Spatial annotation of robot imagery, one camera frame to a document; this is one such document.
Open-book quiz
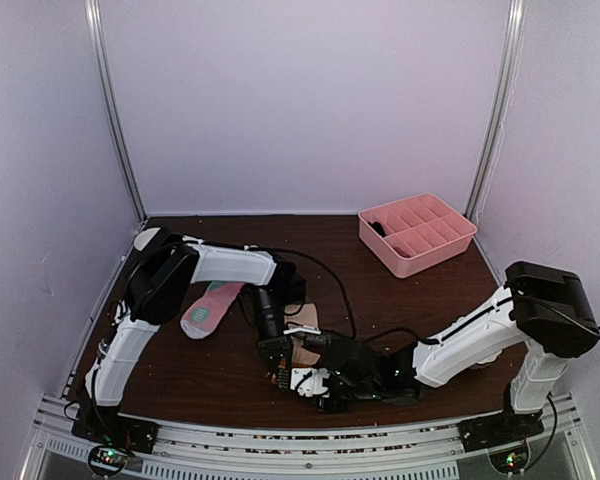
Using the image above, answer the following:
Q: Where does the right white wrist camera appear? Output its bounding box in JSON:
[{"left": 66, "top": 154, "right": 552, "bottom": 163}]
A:
[{"left": 290, "top": 368, "right": 330, "bottom": 398}]

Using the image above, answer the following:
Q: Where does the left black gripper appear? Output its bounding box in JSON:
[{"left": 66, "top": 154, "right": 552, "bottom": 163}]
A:
[{"left": 249, "top": 286, "right": 293, "bottom": 384}]

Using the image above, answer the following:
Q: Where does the aluminium front rail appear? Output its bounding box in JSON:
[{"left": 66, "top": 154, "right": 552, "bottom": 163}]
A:
[{"left": 16, "top": 395, "right": 600, "bottom": 479}]

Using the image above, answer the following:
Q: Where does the black item in tray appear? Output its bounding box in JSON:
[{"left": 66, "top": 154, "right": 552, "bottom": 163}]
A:
[{"left": 369, "top": 221, "right": 387, "bottom": 238}]

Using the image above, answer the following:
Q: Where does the left aluminium frame post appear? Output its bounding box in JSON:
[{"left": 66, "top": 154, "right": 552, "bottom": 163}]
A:
[{"left": 84, "top": 0, "right": 148, "bottom": 222}]

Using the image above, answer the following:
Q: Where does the white dark small bowl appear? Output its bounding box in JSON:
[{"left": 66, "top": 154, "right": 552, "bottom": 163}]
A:
[{"left": 133, "top": 227, "right": 169, "bottom": 253}]

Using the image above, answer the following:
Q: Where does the striped beige maroon sock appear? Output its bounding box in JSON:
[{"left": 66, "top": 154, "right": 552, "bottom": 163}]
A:
[{"left": 271, "top": 301, "right": 320, "bottom": 390}]

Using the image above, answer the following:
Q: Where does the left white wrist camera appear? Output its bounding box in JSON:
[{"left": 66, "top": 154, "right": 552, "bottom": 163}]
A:
[{"left": 283, "top": 324, "right": 322, "bottom": 336}]

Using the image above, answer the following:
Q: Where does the circuit board with leds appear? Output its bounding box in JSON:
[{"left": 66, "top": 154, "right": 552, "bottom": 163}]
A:
[
  {"left": 489, "top": 444, "right": 530, "bottom": 476},
  {"left": 87, "top": 445, "right": 130, "bottom": 477}
]

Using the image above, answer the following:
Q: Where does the white scalloped bowl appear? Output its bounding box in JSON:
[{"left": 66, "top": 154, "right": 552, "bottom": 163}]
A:
[{"left": 470, "top": 352, "right": 501, "bottom": 370}]

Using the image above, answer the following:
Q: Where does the right aluminium frame post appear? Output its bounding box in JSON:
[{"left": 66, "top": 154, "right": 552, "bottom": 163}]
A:
[{"left": 465, "top": 0, "right": 526, "bottom": 222}]

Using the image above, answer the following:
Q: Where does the pink divided organizer tray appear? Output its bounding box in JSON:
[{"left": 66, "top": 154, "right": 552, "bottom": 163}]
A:
[{"left": 358, "top": 193, "right": 477, "bottom": 279}]

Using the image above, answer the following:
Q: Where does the right circuit board with leds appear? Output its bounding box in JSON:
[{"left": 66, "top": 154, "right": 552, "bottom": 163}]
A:
[{"left": 489, "top": 444, "right": 530, "bottom": 476}]

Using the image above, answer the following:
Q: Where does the pink patterned sock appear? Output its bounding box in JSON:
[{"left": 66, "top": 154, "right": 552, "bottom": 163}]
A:
[{"left": 180, "top": 281, "right": 245, "bottom": 340}]

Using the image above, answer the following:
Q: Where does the left circuit board with leds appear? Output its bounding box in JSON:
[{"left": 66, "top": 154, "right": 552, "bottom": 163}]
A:
[{"left": 87, "top": 445, "right": 130, "bottom": 477}]

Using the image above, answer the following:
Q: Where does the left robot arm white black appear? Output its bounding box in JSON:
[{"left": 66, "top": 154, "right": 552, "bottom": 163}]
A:
[{"left": 76, "top": 227, "right": 306, "bottom": 444}]

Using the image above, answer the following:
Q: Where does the aluminium frame post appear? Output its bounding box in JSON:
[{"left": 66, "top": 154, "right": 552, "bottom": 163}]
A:
[
  {"left": 465, "top": 0, "right": 526, "bottom": 222},
  {"left": 84, "top": 0, "right": 148, "bottom": 222}
]

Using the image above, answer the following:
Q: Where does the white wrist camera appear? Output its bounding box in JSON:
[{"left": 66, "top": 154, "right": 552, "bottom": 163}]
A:
[
  {"left": 290, "top": 368, "right": 330, "bottom": 398},
  {"left": 283, "top": 324, "right": 322, "bottom": 336}
]

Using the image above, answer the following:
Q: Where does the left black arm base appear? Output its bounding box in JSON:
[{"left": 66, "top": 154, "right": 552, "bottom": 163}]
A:
[{"left": 71, "top": 417, "right": 159, "bottom": 454}]

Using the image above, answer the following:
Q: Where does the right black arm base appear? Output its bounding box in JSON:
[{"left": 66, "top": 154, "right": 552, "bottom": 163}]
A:
[{"left": 457, "top": 412, "right": 544, "bottom": 452}]

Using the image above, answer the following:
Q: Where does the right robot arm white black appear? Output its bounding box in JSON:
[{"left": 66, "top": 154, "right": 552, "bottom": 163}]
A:
[{"left": 290, "top": 261, "right": 600, "bottom": 442}]

